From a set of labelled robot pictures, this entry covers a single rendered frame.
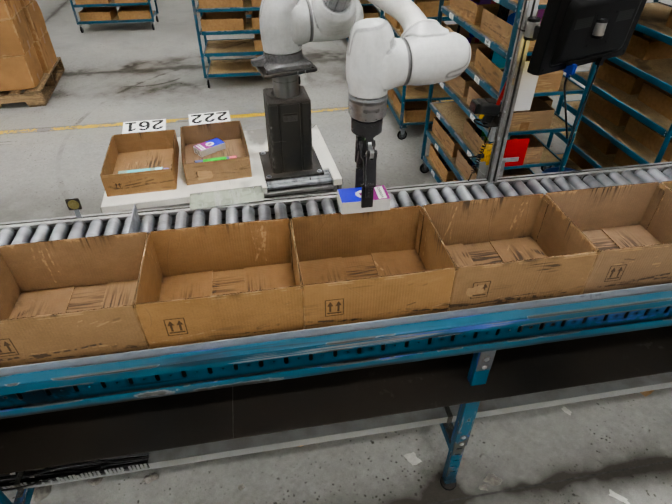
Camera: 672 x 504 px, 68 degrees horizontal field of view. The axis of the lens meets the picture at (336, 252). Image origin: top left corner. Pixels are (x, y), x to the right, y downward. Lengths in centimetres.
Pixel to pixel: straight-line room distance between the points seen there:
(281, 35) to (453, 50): 97
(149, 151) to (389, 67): 162
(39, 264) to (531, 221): 146
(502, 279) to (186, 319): 81
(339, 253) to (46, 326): 80
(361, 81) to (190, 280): 76
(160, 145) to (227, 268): 115
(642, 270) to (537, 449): 96
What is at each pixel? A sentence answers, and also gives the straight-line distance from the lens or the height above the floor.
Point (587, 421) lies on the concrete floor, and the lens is 245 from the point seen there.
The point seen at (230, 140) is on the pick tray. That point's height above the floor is 76.
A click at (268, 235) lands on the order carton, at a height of 100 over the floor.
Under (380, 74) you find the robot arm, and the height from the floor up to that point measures 149.
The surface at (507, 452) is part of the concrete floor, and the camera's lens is 224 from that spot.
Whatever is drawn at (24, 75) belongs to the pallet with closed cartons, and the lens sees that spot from 560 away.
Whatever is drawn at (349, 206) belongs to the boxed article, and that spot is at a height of 115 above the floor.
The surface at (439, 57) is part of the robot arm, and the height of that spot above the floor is 151.
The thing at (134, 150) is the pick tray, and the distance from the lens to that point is 258.
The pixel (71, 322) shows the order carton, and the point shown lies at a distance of 131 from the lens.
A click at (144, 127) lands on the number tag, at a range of 256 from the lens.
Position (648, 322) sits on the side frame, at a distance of 168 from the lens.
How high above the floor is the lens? 186
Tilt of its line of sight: 39 degrees down
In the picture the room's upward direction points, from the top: straight up
